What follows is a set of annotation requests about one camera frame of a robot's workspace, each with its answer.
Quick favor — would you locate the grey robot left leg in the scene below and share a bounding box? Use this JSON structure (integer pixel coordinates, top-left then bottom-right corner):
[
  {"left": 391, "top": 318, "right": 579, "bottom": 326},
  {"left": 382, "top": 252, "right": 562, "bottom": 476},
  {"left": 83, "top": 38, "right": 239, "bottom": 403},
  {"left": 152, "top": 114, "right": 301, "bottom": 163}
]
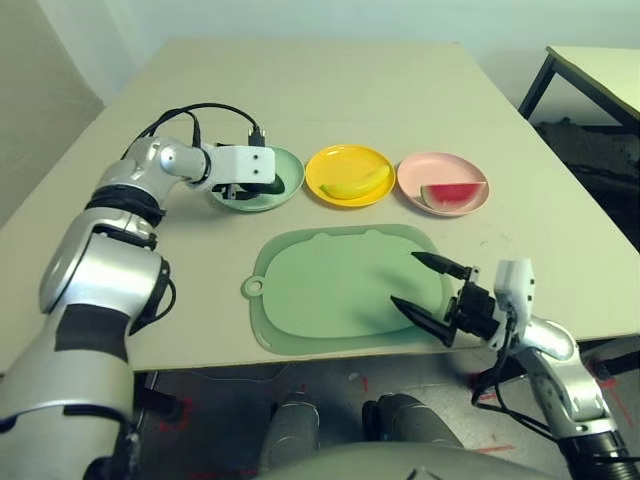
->
[{"left": 259, "top": 394, "right": 321, "bottom": 471}]

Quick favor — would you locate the green plate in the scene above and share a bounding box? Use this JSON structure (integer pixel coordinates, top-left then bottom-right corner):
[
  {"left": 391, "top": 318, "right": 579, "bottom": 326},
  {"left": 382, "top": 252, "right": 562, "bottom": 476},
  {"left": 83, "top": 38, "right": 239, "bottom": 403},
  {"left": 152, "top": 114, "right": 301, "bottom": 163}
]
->
[{"left": 208, "top": 146, "right": 306, "bottom": 214}]

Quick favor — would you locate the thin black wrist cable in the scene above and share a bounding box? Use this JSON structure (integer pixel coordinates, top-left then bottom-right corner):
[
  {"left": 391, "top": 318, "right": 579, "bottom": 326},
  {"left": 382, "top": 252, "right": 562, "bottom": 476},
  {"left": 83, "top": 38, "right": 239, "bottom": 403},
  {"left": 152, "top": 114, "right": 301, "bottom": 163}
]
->
[
  {"left": 479, "top": 369, "right": 561, "bottom": 441},
  {"left": 144, "top": 110, "right": 204, "bottom": 149}
]

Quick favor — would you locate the yellow toy banana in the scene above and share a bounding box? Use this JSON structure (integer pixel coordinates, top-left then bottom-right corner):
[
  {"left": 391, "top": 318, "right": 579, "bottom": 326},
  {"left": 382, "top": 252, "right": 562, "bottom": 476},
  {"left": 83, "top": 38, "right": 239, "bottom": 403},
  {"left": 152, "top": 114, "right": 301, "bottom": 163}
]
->
[{"left": 319, "top": 164, "right": 392, "bottom": 200}]

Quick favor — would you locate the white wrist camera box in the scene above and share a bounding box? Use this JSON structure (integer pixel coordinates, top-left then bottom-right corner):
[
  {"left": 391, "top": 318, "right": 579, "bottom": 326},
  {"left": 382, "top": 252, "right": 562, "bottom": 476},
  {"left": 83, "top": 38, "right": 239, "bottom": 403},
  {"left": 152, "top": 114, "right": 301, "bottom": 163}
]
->
[
  {"left": 202, "top": 144, "right": 277, "bottom": 187},
  {"left": 487, "top": 258, "right": 535, "bottom": 346}
]

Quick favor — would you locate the dark rug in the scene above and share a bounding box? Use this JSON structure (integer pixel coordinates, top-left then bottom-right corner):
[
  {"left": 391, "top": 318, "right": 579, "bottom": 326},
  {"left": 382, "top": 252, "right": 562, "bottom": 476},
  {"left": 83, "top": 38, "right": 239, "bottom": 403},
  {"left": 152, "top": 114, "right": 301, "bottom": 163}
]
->
[{"left": 534, "top": 117, "right": 640, "bottom": 236}]

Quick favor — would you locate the pink plate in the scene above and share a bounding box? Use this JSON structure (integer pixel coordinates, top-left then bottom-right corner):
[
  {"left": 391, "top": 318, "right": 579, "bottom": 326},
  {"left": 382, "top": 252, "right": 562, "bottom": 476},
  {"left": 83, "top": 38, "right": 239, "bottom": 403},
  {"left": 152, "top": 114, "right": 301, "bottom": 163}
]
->
[{"left": 396, "top": 152, "right": 491, "bottom": 217}]

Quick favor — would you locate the black wrist usb cable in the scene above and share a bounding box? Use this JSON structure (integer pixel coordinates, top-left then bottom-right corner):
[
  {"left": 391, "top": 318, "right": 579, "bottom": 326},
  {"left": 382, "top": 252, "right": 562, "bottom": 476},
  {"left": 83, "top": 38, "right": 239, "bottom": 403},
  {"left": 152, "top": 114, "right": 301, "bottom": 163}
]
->
[
  {"left": 134, "top": 102, "right": 267, "bottom": 149},
  {"left": 469, "top": 307, "right": 516, "bottom": 406}
]

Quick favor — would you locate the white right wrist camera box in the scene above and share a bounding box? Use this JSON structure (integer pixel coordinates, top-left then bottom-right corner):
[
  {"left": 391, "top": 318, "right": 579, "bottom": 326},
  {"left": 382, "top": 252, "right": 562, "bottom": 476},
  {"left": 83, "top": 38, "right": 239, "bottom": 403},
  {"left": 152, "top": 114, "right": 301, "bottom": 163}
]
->
[{"left": 487, "top": 258, "right": 535, "bottom": 346}]

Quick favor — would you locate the yellow plate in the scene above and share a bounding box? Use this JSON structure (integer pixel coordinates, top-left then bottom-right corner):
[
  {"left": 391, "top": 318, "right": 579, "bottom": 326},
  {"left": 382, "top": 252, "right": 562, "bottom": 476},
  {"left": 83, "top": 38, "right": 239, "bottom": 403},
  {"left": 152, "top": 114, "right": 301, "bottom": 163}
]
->
[{"left": 304, "top": 144, "right": 396, "bottom": 209}]

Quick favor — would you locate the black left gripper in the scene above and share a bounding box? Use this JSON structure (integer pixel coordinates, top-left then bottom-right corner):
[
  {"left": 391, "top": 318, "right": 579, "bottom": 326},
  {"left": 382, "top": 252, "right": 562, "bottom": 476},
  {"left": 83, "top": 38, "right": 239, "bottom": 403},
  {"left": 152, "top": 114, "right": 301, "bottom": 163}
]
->
[{"left": 209, "top": 182, "right": 282, "bottom": 200}]

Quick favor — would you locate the black right wrist usb cable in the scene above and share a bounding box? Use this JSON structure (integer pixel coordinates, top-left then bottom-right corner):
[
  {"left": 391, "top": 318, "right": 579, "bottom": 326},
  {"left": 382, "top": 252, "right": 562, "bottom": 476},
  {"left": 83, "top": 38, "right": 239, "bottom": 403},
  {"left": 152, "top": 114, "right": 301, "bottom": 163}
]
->
[{"left": 469, "top": 307, "right": 516, "bottom": 406}]

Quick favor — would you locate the side table with black legs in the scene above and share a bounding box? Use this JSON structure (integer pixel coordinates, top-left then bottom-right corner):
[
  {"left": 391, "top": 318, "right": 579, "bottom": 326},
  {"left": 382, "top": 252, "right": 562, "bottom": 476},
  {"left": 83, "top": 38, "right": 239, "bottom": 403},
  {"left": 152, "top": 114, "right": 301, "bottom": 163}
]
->
[{"left": 517, "top": 44, "right": 640, "bottom": 124}]

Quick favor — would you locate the black left wrist usb cable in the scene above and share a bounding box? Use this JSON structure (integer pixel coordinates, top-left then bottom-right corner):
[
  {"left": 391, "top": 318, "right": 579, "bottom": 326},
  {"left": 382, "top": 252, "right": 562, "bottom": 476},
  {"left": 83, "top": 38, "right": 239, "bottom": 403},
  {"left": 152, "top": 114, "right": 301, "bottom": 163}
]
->
[{"left": 134, "top": 102, "right": 267, "bottom": 149}]

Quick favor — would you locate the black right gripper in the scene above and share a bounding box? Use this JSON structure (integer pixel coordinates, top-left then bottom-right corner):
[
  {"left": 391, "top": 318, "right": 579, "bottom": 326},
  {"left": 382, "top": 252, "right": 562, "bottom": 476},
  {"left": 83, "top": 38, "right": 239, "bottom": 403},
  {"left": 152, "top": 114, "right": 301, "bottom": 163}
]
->
[{"left": 389, "top": 251, "right": 501, "bottom": 349}]

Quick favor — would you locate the thin black left wrist cable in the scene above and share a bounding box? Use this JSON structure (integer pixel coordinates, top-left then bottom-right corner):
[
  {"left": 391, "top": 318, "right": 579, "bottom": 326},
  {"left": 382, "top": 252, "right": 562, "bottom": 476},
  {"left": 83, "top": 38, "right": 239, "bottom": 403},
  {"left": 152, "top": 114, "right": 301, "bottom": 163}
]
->
[{"left": 144, "top": 110, "right": 204, "bottom": 149}]

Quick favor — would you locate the grey robot torso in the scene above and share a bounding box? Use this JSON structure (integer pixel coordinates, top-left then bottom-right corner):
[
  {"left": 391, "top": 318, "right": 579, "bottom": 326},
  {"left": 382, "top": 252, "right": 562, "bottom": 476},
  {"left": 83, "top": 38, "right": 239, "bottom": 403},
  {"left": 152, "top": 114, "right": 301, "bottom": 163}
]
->
[{"left": 244, "top": 442, "right": 571, "bottom": 480}]

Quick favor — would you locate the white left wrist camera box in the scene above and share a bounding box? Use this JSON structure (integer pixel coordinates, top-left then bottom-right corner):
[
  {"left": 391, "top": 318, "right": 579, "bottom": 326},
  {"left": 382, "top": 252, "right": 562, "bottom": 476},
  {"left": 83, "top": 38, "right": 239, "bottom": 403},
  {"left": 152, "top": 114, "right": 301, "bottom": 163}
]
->
[{"left": 202, "top": 144, "right": 277, "bottom": 187}]

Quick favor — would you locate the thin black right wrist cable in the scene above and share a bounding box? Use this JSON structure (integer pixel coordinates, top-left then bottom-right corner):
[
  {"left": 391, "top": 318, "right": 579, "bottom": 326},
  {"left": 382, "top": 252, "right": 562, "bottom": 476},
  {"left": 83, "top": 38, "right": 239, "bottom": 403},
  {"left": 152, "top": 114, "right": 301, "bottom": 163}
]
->
[{"left": 479, "top": 369, "right": 561, "bottom": 441}]

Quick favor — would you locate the red toy watermelon slice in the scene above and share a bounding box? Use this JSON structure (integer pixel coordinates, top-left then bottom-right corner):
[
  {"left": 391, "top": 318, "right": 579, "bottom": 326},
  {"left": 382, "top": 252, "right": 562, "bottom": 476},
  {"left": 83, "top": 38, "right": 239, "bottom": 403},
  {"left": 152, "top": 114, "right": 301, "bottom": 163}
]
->
[{"left": 418, "top": 182, "right": 484, "bottom": 211}]

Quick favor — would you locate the grey robot right leg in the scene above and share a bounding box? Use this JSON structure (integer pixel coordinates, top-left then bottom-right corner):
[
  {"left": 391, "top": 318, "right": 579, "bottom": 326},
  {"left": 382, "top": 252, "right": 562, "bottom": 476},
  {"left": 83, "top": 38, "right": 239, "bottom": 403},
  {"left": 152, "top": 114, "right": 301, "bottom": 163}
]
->
[{"left": 362, "top": 393, "right": 464, "bottom": 449}]

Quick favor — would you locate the grey robot leg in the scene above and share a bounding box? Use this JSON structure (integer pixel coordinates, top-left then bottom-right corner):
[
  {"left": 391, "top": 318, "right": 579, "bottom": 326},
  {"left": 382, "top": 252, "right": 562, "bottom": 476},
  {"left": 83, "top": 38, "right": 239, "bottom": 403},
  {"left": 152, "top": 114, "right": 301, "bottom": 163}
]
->
[
  {"left": 362, "top": 393, "right": 464, "bottom": 449},
  {"left": 259, "top": 394, "right": 321, "bottom": 471}
]

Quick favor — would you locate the green silicone tray mat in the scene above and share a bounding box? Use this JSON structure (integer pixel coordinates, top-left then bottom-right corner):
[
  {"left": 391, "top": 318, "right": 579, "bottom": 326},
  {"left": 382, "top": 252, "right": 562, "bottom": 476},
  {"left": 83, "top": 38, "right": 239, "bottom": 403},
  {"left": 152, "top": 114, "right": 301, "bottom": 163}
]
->
[{"left": 241, "top": 223, "right": 459, "bottom": 356}]

